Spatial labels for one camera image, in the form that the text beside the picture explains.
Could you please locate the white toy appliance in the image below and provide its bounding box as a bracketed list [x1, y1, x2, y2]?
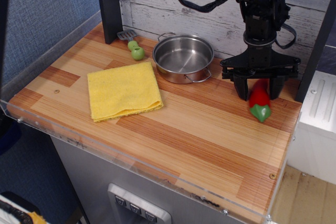
[287, 71, 335, 184]

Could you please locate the dark grey post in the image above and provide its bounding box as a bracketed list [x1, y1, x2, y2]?
[99, 0, 123, 44]
[295, 0, 336, 103]

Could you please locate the dark grey right post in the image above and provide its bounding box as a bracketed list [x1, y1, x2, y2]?
[295, 0, 336, 103]

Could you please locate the yellow folded cloth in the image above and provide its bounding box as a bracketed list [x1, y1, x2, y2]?
[87, 62, 163, 122]

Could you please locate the red toy chili pepper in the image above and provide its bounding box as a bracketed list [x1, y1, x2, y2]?
[249, 79, 271, 122]

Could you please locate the dark grey left post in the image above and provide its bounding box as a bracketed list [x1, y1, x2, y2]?
[99, 0, 123, 44]

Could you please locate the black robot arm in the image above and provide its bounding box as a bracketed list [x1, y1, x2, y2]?
[220, 0, 301, 100]

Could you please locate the black corrugated hose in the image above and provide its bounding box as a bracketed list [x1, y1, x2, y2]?
[0, 199, 34, 224]

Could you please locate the small steel pot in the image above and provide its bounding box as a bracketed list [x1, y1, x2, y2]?
[152, 33, 214, 84]

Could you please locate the clear acrylic table guard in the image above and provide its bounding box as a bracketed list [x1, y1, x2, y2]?
[5, 25, 301, 223]

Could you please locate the grey toy fridge cabinet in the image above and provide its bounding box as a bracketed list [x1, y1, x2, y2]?
[51, 136, 253, 224]

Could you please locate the silver dispenser panel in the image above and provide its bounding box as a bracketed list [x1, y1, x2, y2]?
[108, 183, 172, 224]

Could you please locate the green handled toy spatula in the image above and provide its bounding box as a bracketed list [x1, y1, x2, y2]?
[117, 29, 145, 60]

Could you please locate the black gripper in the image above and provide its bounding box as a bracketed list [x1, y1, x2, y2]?
[220, 44, 301, 101]

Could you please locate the yellow object bottom left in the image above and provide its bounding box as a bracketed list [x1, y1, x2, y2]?
[27, 212, 48, 224]

